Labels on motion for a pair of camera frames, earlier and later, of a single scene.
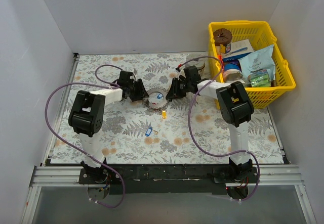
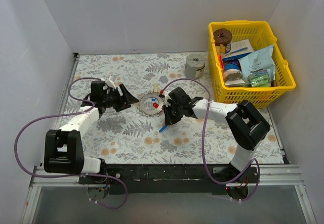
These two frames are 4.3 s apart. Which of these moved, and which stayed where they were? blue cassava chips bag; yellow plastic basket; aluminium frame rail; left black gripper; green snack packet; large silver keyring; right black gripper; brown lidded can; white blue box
Moved: left black gripper; right black gripper; large silver keyring
Stayed: aluminium frame rail; blue cassava chips bag; brown lidded can; green snack packet; yellow plastic basket; white blue box
